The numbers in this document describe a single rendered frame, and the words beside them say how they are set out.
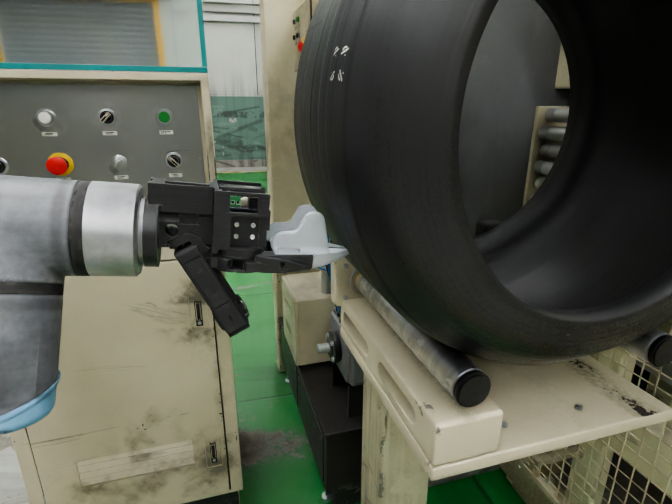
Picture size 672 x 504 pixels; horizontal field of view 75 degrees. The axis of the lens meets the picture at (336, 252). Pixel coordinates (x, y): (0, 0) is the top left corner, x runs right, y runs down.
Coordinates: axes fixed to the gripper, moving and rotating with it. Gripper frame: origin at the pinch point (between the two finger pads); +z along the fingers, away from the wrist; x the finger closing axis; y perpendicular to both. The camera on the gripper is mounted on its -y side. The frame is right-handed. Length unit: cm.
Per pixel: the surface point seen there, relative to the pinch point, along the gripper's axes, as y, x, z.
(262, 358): -102, 149, 19
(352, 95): 16.8, -8.2, -3.2
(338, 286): -13.3, 24.1, 9.3
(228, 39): 143, 911, 37
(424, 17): 22.9, -11.6, 0.6
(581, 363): -17.7, 2.3, 44.5
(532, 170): 10, 38, 57
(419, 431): -19.4, -6.9, 10.8
